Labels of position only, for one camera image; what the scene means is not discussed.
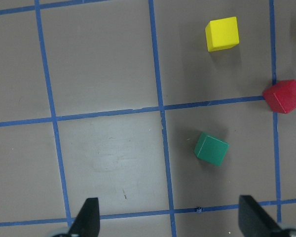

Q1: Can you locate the red wooden block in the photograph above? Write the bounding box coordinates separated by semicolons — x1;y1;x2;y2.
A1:
262;79;296;114

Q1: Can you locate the green wooden block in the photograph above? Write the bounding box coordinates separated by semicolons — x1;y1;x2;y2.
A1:
193;131;229;166

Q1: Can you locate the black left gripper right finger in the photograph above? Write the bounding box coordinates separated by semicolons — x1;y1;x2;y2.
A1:
238;195;282;237

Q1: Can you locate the yellow wooden block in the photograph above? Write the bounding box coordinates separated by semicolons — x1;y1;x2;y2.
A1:
205;16;240;52

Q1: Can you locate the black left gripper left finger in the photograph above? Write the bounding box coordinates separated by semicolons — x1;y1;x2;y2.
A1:
67;197;100;237

